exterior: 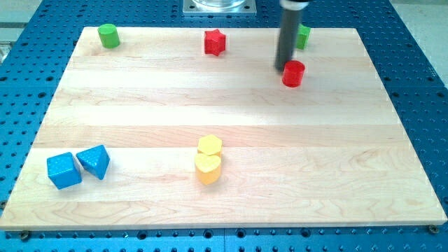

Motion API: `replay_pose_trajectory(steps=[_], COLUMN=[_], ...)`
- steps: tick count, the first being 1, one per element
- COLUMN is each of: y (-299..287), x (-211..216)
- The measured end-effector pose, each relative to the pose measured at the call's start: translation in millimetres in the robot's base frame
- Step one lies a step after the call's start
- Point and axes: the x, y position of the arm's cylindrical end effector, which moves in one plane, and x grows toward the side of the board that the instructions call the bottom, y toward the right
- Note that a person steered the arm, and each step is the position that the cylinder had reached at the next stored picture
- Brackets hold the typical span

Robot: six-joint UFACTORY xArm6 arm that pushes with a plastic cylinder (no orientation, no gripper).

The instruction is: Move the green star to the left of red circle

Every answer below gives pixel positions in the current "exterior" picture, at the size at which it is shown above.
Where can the blue triangle block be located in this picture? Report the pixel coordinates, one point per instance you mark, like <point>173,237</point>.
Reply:
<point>95,160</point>

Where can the red star block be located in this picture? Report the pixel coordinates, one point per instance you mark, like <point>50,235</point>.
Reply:
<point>214,42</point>

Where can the blue cube block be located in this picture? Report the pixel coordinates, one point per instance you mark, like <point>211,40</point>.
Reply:
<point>63,170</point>

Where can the light wooden board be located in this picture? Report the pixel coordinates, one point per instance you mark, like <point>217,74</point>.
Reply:
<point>331,152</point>

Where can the red cylinder block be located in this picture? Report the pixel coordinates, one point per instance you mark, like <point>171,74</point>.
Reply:
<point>293,73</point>

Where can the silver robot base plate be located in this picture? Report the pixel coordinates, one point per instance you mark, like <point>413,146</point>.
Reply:
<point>219,7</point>

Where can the green cylinder block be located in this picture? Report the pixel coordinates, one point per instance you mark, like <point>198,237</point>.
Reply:
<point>108,35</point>

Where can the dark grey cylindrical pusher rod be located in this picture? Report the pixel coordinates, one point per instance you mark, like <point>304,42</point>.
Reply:
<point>291,19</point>

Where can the green star block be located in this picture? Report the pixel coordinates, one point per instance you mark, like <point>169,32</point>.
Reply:
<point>303,34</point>

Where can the yellow heart block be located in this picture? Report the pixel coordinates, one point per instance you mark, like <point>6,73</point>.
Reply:
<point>207,168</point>

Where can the yellow hexagon block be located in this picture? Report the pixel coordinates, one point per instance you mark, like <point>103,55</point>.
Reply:
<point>210,145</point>

